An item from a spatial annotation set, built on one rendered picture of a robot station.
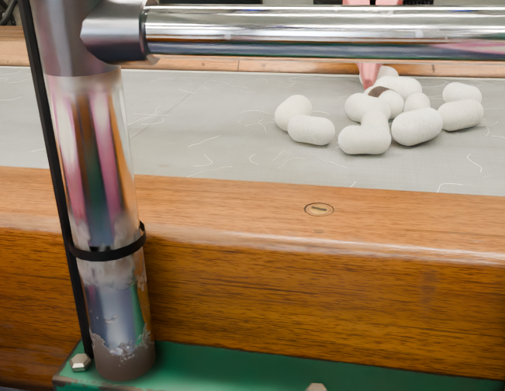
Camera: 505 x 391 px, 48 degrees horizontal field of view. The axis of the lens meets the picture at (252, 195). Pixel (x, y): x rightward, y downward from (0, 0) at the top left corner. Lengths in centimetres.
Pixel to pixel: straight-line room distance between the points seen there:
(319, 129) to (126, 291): 19
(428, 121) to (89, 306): 24
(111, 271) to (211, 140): 19
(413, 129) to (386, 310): 17
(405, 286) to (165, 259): 9
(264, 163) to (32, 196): 14
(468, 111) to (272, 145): 13
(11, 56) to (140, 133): 29
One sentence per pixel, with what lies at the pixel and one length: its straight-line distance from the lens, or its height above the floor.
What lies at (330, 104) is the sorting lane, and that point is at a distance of 45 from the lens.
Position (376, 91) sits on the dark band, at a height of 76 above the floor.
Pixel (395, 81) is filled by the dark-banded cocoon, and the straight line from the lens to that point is 45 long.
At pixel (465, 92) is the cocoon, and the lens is 45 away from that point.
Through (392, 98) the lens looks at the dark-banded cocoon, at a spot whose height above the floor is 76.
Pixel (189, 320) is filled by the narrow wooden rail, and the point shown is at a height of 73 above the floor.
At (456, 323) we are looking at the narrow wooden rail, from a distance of 22.
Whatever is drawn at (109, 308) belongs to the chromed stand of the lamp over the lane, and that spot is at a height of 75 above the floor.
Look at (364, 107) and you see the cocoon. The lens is 39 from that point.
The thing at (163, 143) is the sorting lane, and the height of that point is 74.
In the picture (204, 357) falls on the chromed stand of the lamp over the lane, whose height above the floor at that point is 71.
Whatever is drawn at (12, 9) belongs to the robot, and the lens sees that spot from 101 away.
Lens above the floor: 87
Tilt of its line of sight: 25 degrees down
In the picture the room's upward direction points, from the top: 1 degrees counter-clockwise
